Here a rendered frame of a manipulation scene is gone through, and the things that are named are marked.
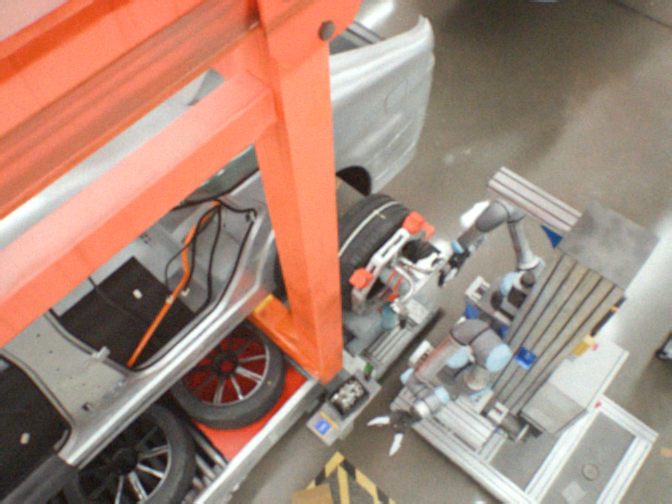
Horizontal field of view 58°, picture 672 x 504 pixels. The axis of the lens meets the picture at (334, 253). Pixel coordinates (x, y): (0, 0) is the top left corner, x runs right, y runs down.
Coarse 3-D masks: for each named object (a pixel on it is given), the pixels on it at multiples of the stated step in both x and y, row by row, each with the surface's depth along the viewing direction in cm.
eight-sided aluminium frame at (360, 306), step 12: (396, 240) 307; (408, 240) 307; (420, 240) 328; (384, 252) 304; (396, 252) 305; (408, 252) 344; (372, 264) 301; (384, 264) 300; (384, 288) 347; (360, 300) 308; (372, 300) 341; (384, 300) 344; (360, 312) 321
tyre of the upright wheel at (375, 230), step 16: (352, 208) 307; (368, 208) 308; (384, 208) 310; (400, 208) 316; (352, 224) 303; (368, 224) 303; (384, 224) 303; (400, 224) 310; (352, 240) 301; (368, 240) 299; (384, 240) 305; (352, 256) 300; (368, 256) 301; (352, 272) 300
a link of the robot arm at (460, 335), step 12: (456, 324) 252; (468, 324) 246; (480, 324) 244; (456, 336) 248; (468, 336) 244; (444, 348) 253; (456, 348) 252; (432, 360) 257; (444, 360) 255; (408, 372) 266; (420, 372) 261; (432, 372) 259; (408, 384) 265; (420, 384) 263
